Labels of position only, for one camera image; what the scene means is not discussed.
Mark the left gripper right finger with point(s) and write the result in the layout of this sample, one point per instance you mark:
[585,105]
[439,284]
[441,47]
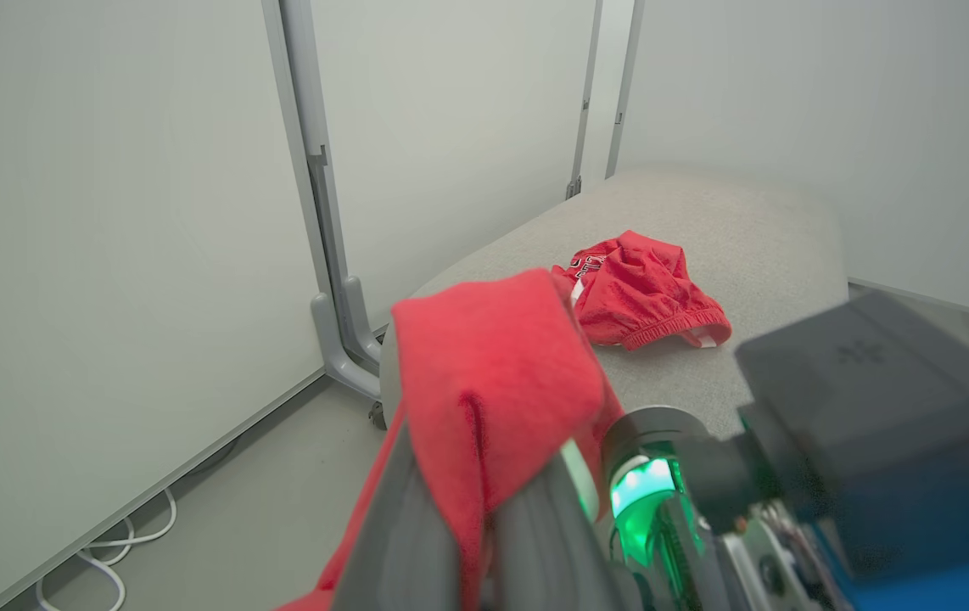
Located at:
[548,552]

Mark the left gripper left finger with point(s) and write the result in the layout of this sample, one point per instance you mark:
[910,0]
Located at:
[400,543]

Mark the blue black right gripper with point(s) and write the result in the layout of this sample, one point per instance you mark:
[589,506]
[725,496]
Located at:
[943,568]

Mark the plain red fleece cloth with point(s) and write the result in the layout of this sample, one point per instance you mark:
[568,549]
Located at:
[493,373]

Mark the red white jersey garment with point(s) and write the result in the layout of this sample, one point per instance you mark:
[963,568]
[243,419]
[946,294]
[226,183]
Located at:
[646,288]

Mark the grey partition foot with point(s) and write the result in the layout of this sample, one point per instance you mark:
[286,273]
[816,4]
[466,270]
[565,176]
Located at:
[363,322]
[340,352]
[574,187]

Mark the wide white partition panel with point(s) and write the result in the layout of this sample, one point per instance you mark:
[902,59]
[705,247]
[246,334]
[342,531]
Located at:
[111,255]

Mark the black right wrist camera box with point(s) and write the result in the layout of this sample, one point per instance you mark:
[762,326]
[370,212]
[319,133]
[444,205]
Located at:
[883,399]

